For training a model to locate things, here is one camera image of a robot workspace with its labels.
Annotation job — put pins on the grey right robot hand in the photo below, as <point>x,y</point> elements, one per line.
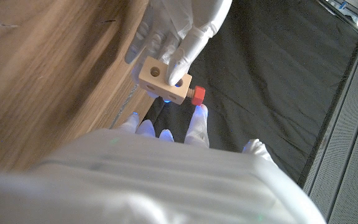
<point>151,180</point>

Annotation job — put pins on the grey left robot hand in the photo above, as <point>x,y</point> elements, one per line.
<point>188,25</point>

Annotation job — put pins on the small wooden block with holes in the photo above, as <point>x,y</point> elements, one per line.
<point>162,89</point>

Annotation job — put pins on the red headed wooden screw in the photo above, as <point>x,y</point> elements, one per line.
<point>198,95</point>

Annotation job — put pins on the grey tape strip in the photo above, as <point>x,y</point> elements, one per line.
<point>124,104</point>

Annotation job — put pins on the black backdrop curtain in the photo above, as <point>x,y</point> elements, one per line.
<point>259,93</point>

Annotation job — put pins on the metal ceiling rail with light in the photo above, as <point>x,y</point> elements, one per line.
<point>353,15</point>

